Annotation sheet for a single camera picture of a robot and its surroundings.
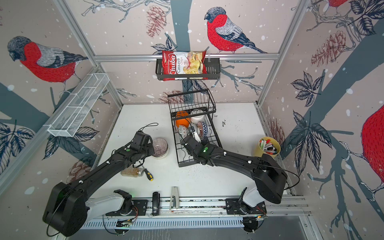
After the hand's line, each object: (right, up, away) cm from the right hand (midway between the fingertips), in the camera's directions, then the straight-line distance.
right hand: (194, 144), depth 84 cm
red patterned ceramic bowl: (+5, +8, +9) cm, 13 cm away
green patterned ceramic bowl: (-7, +7, +7) cm, 12 cm away
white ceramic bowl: (+1, +14, +17) cm, 22 cm away
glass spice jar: (-34, -15, -2) cm, 38 cm away
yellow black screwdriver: (-26, -17, 0) cm, 31 cm away
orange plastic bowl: (-7, +13, +15) cm, 21 cm away
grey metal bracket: (-10, -23, -7) cm, 26 cm away
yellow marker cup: (+43, -1, +1) cm, 43 cm away
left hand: (-25, -3, +2) cm, 25 cm away
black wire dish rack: (-3, +18, +22) cm, 29 cm away
